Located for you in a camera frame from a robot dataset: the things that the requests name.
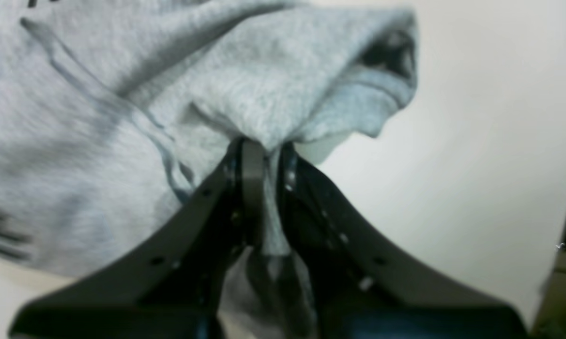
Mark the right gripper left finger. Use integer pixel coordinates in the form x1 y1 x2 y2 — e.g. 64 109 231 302
10 138 265 339

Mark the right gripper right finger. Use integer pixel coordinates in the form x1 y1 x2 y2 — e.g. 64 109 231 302
276 141 530 339

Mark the grey T-shirt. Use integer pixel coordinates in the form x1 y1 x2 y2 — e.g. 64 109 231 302
0 0 419 339

